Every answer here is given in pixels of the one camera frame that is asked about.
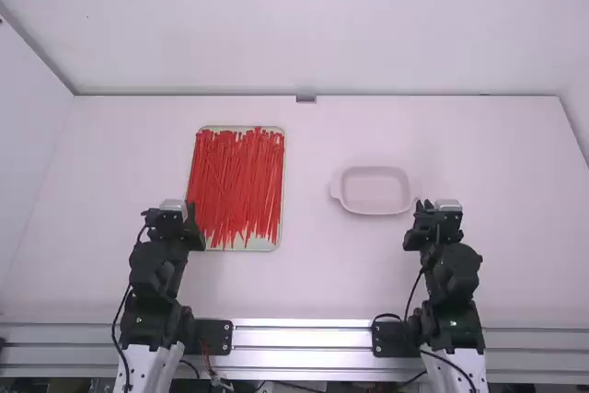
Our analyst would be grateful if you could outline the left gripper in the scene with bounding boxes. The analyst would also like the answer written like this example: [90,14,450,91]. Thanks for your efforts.
[140,202,207,252]

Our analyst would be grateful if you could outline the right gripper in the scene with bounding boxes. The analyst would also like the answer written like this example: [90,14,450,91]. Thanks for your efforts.
[403,198,464,254]

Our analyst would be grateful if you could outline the white dish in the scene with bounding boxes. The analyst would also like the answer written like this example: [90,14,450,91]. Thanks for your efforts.
[327,165,423,217]

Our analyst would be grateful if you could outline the pale tray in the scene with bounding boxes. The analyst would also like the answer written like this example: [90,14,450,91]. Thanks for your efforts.
[185,124,287,253]

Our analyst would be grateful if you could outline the silver rails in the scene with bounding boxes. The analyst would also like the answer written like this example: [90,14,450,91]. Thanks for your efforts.
[0,318,589,384]

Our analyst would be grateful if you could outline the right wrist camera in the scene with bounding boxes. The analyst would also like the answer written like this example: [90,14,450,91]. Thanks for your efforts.
[433,198,464,216]

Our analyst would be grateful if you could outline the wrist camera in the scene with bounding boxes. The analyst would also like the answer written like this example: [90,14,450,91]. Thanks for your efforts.
[433,198,464,216]
[158,198,188,222]

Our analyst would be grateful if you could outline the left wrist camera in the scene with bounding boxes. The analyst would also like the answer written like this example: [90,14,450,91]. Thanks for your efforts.
[158,198,188,222]

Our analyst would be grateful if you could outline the row of orange cable ties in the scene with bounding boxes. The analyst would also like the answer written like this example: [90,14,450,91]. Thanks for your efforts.
[188,125,285,251]

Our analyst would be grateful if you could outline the black cable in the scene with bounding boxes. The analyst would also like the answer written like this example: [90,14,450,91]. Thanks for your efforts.
[112,282,135,353]
[402,267,427,321]

